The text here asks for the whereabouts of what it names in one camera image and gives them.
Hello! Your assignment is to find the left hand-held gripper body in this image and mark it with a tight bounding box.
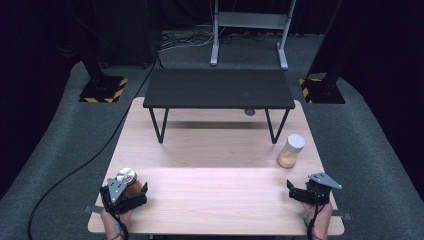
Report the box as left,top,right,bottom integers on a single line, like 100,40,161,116
99,178,148,215

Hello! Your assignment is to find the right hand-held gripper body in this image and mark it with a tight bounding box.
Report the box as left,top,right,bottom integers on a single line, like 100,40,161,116
304,172,343,206

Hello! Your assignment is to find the brown spice jar silver lid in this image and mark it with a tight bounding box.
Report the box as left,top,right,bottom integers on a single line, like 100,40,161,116
115,167,144,198

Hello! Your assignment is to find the yellow spice jar white lid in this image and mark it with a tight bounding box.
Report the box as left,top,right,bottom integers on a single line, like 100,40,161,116
276,133,306,169

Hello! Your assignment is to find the black shelf with wire legs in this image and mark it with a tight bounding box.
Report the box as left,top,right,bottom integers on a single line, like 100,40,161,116
142,68,296,145

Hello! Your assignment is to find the person's left hand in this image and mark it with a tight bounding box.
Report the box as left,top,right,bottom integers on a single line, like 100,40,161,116
100,208,133,240

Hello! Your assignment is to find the black stand with striped base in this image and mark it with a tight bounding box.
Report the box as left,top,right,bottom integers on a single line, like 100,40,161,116
298,0,347,105
78,0,129,104

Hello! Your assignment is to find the desk with grey metal legs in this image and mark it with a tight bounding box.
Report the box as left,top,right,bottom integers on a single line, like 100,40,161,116
209,0,298,71

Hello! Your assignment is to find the grey table bracket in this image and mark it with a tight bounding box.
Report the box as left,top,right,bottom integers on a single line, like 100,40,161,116
332,209,353,221
83,205,105,215

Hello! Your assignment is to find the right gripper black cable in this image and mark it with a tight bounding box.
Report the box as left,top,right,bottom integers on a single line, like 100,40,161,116
302,203,326,240

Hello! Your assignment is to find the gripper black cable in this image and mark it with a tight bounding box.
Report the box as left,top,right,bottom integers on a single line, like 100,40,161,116
302,203,326,240
111,211,130,240

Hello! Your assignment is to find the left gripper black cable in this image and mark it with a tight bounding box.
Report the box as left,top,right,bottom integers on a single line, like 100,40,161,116
111,211,130,240

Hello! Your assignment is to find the long black floor cable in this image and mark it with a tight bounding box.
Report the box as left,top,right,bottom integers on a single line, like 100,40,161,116
27,54,165,240

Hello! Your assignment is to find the bundle of floor cables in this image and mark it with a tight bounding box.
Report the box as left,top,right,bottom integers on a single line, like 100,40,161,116
158,30,268,54

